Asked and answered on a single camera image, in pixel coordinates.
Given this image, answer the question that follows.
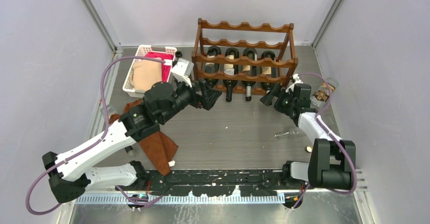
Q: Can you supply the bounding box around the dark wine bottle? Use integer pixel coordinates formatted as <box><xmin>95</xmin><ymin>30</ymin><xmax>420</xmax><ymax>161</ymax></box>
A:
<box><xmin>242</xmin><ymin>48</ymin><xmax>257</xmax><ymax>101</ymax></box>

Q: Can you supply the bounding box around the green bottle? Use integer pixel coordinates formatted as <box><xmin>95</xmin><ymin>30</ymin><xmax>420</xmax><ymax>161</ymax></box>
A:
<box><xmin>175</xmin><ymin>51</ymin><xmax>183</xmax><ymax>59</ymax></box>

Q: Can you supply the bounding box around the dark bottle white label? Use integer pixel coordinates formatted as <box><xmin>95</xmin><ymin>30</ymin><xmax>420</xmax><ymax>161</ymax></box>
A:
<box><xmin>223</xmin><ymin>47</ymin><xmax>239</xmax><ymax>102</ymax></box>

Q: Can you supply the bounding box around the clear bottle brown label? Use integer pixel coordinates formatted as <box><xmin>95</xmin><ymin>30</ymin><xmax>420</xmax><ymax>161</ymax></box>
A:
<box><xmin>310</xmin><ymin>78</ymin><xmax>339</xmax><ymax>108</ymax></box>

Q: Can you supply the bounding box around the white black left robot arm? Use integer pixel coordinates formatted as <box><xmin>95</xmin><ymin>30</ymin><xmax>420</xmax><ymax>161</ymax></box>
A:
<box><xmin>42</xmin><ymin>79</ymin><xmax>222</xmax><ymax>203</ymax></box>

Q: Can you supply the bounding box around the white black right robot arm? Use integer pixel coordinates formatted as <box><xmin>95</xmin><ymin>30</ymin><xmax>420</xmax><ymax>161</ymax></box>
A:
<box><xmin>260</xmin><ymin>83</ymin><xmax>357</xmax><ymax>193</ymax></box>

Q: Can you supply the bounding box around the clear lying bottle upper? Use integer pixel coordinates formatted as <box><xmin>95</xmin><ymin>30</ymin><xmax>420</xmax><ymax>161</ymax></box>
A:
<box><xmin>287</xmin><ymin>64</ymin><xmax>303</xmax><ymax>97</ymax></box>

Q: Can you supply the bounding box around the clear lying bottle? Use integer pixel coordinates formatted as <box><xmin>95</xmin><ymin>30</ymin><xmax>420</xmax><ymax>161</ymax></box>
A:
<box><xmin>287</xmin><ymin>64</ymin><xmax>303</xmax><ymax>97</ymax></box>
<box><xmin>274</xmin><ymin>129</ymin><xmax>302</xmax><ymax>139</ymax></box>

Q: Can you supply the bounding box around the clear lying bottle lower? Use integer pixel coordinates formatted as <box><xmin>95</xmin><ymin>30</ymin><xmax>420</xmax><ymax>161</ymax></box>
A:
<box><xmin>274</xmin><ymin>129</ymin><xmax>302</xmax><ymax>139</ymax></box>

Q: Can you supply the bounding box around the brown wooden wine rack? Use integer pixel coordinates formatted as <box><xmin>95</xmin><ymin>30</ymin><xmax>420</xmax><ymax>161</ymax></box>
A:
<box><xmin>191</xmin><ymin>18</ymin><xmax>299</xmax><ymax>86</ymax></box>

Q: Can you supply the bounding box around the clear bottle under towel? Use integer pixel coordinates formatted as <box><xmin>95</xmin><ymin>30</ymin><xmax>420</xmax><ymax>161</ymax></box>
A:
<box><xmin>99</xmin><ymin>103</ymin><xmax>136</xmax><ymax>157</ymax></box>

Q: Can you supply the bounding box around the pink folded cloth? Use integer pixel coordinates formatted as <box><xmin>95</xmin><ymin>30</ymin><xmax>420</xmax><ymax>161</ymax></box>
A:
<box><xmin>143</xmin><ymin>52</ymin><xmax>174</xmax><ymax>82</ymax></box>

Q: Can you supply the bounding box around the peach folded cloth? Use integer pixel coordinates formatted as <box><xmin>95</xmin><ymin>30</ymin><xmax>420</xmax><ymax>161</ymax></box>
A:
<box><xmin>131</xmin><ymin>59</ymin><xmax>161</xmax><ymax>91</ymax></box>

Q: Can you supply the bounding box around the brown towel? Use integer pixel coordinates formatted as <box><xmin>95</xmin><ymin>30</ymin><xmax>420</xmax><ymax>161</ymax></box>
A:
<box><xmin>109</xmin><ymin>99</ymin><xmax>179</xmax><ymax>176</ymax></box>

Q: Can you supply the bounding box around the white plastic basket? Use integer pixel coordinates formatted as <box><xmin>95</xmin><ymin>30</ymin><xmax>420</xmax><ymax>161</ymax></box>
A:
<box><xmin>122</xmin><ymin>45</ymin><xmax>177</xmax><ymax>97</ymax></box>

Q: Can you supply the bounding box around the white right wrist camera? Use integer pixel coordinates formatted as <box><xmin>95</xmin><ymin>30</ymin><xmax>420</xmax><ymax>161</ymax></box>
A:
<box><xmin>285</xmin><ymin>74</ymin><xmax>303</xmax><ymax>93</ymax></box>

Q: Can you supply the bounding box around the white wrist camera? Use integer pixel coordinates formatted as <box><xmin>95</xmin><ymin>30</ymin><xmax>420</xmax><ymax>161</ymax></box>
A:
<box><xmin>285</xmin><ymin>74</ymin><xmax>303</xmax><ymax>93</ymax></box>
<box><xmin>164</xmin><ymin>58</ymin><xmax>194</xmax><ymax>88</ymax></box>

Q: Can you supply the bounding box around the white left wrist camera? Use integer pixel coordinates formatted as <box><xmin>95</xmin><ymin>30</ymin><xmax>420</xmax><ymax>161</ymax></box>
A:
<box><xmin>164</xmin><ymin>58</ymin><xmax>194</xmax><ymax>88</ymax></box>

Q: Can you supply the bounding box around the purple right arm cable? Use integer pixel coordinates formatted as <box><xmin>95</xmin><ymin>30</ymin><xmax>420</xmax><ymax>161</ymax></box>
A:
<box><xmin>292</xmin><ymin>72</ymin><xmax>357</xmax><ymax>210</ymax></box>

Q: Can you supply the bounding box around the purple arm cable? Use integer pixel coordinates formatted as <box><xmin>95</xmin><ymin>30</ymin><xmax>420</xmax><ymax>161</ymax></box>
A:
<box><xmin>25</xmin><ymin>56</ymin><xmax>167</xmax><ymax>215</ymax></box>
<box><xmin>292</xmin><ymin>72</ymin><xmax>357</xmax><ymax>210</ymax></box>

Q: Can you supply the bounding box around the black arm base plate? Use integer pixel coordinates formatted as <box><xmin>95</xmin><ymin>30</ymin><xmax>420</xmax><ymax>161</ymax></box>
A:
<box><xmin>116</xmin><ymin>168</ymin><xmax>315</xmax><ymax>198</ymax></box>

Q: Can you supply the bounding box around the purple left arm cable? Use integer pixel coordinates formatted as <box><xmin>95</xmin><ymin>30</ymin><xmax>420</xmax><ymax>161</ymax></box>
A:
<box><xmin>25</xmin><ymin>56</ymin><xmax>167</xmax><ymax>215</ymax></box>

